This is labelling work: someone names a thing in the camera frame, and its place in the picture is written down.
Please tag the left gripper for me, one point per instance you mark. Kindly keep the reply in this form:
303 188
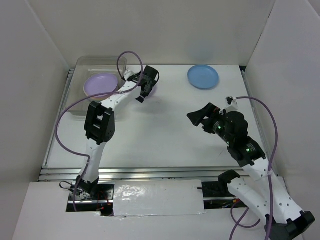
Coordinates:
151 85

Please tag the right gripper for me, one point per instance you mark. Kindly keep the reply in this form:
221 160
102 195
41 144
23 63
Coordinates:
210 110

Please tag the purple plate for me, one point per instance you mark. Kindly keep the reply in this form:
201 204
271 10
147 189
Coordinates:
100 85
150 93

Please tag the blue plate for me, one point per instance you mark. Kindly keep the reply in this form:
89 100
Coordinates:
203 77

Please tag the cream plate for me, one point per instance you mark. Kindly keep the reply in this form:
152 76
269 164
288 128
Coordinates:
96 98

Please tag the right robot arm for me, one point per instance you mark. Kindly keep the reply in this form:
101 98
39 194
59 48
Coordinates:
282 218

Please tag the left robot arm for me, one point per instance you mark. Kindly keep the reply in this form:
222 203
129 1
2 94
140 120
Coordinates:
100 125

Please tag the white front cover panel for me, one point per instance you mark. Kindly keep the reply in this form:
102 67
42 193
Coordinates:
158 198

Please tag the aluminium rail frame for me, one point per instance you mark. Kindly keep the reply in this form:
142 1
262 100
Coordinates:
106 174

